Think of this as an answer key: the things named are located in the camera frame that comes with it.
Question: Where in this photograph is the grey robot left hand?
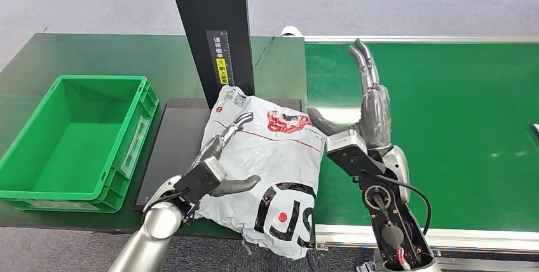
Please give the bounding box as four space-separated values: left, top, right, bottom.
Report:
189 112 263 198

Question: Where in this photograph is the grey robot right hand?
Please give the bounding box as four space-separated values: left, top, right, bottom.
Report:
306 37 393 151

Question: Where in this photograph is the white plastic mailer package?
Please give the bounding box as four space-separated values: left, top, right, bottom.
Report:
194 85 327 261

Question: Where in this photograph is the green conveyor belt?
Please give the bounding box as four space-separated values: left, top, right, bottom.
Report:
304 42 539 235

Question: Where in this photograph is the black inbound scanner machine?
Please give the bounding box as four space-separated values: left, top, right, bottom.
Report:
133 0 304 212

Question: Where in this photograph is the white round cap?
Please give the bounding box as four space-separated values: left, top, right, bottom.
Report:
280 25 305 38

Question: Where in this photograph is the green plastic crate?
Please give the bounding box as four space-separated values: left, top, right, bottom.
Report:
0 74 160 214

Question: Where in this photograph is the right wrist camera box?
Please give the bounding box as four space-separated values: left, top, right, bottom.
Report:
325 129 369 156

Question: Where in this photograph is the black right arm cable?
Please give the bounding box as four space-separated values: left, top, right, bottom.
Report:
374 173 433 238

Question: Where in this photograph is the thin black table cable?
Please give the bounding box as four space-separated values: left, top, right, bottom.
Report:
252 36 276 70

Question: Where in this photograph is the grey metal bracket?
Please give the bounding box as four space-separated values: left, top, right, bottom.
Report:
355 248 383 272

